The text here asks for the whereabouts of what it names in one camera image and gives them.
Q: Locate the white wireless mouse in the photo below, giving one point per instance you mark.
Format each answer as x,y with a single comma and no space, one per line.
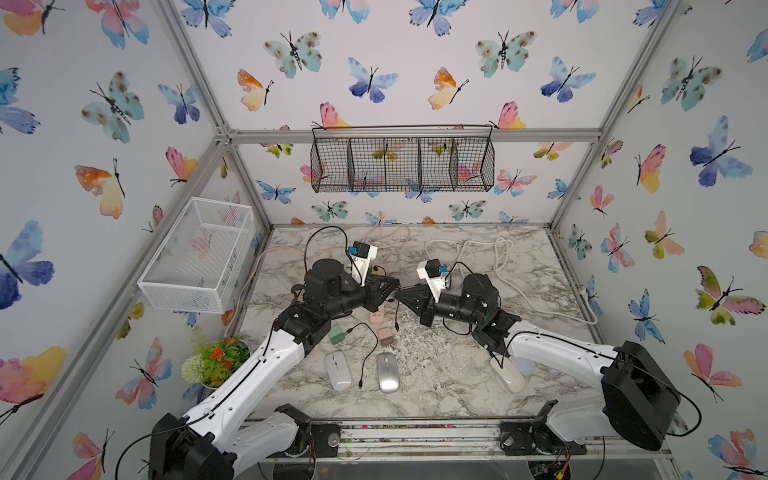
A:
338,371

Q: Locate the silver mouse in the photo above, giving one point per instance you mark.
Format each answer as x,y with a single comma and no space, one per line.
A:
387,371

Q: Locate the artificial potted plant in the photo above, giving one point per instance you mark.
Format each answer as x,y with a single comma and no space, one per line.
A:
212,364

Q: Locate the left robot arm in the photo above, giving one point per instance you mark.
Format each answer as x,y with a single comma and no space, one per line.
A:
222,412

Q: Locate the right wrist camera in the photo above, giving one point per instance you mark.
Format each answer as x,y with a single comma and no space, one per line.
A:
435,274

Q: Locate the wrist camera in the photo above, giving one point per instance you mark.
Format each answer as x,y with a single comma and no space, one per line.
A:
361,254
435,274

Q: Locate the green charger plug front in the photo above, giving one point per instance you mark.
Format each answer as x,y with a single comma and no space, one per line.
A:
336,335

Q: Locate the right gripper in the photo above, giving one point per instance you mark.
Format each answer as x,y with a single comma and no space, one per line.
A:
420,297

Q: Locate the black charging cable white mouse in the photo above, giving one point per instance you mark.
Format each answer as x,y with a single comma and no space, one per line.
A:
369,354

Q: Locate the white mouse right front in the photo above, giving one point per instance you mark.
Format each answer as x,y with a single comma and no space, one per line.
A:
509,374

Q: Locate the black wire wall basket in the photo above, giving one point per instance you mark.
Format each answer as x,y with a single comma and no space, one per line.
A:
384,159

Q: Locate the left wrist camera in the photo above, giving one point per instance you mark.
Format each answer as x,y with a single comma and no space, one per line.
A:
361,254

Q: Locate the aluminium front rail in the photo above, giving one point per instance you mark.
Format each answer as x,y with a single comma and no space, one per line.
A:
414,438

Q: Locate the pink charger plug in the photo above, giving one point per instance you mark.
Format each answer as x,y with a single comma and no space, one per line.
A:
386,336

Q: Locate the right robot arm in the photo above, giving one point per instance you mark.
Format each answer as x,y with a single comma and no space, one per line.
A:
633,400

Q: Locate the white mesh wall basket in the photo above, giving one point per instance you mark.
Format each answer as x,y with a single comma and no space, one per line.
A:
197,263

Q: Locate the pink power strip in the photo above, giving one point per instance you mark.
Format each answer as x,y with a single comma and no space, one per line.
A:
377,319

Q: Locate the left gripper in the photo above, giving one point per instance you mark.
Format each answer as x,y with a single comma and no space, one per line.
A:
372,289

